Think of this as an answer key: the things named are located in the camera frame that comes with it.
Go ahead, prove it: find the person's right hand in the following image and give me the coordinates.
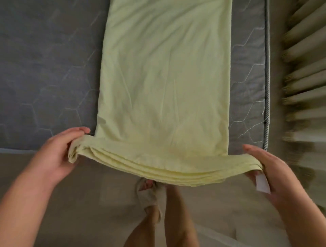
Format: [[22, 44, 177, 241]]
[[242, 144, 305, 208]]

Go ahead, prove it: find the pale yellow bed sheet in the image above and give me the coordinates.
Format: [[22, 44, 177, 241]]
[[67, 0, 271, 194]]

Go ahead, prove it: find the beige left slipper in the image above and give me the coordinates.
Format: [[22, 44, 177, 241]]
[[136, 177, 167, 224]]

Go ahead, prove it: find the person's right leg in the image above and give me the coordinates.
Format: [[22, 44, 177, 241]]
[[164, 186, 199, 247]]

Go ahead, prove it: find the dark grey mattress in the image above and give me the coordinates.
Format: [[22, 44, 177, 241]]
[[0, 0, 271, 156]]

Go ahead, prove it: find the person's left forearm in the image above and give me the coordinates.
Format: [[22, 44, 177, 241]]
[[0, 163, 59, 247]]

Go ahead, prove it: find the white printed curtain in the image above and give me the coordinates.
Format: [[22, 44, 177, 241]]
[[280, 0, 326, 184]]

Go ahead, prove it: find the white shirt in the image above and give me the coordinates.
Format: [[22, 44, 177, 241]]
[[193, 225, 245, 247]]

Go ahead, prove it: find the person's left hand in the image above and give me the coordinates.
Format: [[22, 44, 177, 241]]
[[29, 126, 91, 188]]

